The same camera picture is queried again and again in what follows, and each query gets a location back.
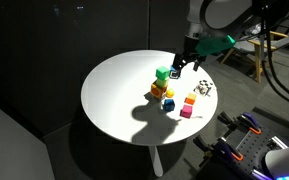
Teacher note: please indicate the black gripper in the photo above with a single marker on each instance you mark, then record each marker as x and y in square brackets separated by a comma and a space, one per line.
[190, 50]

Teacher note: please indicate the white table leg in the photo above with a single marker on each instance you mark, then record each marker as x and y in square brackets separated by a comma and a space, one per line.
[156, 161]

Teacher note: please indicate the checkered zebra fabric cube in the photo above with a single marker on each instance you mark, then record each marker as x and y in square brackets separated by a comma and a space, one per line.
[203, 88]

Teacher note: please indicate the blue fabric picture cube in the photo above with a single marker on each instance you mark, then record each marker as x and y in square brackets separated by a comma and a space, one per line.
[174, 75]

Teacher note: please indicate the aluminium rail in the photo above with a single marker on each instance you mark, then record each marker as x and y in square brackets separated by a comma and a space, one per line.
[260, 175]
[280, 142]

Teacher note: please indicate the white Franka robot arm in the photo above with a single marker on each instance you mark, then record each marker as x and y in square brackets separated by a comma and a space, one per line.
[194, 16]

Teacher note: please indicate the purple clamp with orange tip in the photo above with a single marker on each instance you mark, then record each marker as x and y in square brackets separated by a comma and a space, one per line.
[225, 149]
[247, 120]

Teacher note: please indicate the blue block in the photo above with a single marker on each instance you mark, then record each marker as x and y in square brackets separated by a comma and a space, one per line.
[168, 105]

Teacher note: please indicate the yellow ball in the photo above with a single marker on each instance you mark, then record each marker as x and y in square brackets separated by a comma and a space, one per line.
[170, 93]

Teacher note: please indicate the grey panel board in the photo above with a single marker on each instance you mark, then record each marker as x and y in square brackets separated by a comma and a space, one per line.
[10, 146]

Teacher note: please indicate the orange shape sorter cube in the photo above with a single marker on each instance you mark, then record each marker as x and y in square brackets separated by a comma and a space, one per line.
[158, 90]

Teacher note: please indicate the wooden chair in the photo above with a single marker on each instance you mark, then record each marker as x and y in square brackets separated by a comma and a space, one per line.
[259, 60]

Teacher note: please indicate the lime green block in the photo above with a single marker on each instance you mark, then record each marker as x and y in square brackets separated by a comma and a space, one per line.
[161, 82]

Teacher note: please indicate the black perforated breadboard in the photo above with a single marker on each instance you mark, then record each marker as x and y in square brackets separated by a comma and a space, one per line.
[260, 146]

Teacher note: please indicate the orange block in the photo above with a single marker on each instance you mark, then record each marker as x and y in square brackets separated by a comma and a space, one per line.
[190, 100]

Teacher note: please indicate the pink block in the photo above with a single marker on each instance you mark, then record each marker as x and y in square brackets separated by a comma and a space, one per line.
[186, 112]

